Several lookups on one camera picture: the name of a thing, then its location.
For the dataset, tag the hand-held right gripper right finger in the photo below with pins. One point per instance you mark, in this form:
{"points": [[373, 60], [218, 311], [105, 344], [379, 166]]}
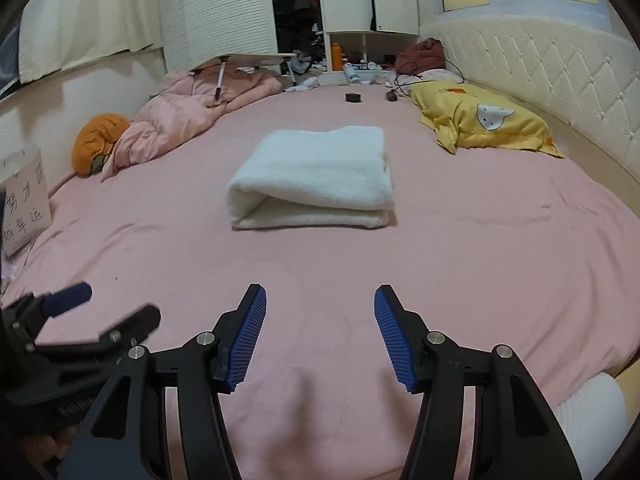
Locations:
{"points": [[395, 340]]}

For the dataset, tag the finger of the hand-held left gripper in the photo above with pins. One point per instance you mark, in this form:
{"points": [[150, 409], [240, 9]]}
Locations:
{"points": [[65, 297], [135, 320]]}

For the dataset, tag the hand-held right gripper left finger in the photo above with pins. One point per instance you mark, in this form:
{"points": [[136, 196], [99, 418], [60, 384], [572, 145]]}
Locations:
{"points": [[247, 340]]}

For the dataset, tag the white knit cardigan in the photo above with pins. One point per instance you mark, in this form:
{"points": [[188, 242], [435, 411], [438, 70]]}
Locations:
{"points": [[310, 175]]}

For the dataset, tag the person's left hand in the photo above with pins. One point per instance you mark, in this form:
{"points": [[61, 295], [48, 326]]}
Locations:
{"points": [[60, 445]]}

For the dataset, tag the pink bed sheet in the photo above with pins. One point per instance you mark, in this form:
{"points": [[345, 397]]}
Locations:
{"points": [[450, 260]]}

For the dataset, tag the orange plush cushion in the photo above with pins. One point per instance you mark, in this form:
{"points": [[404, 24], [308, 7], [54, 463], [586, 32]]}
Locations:
{"points": [[95, 140]]}

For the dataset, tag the pink duvet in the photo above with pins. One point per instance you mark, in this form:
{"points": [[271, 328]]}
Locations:
{"points": [[175, 110]]}

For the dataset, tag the white bolster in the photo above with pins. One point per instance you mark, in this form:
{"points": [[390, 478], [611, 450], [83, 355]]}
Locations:
{"points": [[595, 420]]}

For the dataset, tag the yellow pillow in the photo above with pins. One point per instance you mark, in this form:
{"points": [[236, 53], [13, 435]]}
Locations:
{"points": [[465, 120]]}

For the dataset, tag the small dark charger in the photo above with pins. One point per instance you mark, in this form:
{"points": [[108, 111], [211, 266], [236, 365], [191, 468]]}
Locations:
{"points": [[391, 95]]}

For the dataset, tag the small black box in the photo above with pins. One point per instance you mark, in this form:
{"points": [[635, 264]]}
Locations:
{"points": [[354, 98]]}

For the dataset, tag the white folding lap desk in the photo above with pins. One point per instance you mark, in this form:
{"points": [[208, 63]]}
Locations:
{"points": [[250, 59]]}

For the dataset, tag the dark red bag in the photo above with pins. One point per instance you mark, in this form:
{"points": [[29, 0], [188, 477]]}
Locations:
{"points": [[422, 55]]}

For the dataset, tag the orange bottle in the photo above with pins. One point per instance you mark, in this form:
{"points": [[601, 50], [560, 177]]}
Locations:
{"points": [[336, 57]]}

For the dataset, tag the cream curtain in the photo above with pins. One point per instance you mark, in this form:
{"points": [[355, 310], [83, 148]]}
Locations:
{"points": [[90, 10]]}

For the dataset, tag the white padded headboard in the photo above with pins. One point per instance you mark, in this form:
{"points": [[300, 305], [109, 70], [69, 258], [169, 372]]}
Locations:
{"points": [[550, 70]]}

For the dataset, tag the white wardrobe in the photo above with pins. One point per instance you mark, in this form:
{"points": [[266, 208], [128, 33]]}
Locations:
{"points": [[225, 10]]}

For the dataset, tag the hanging dark jackets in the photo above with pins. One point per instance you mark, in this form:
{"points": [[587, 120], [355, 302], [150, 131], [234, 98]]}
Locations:
{"points": [[295, 5]]}

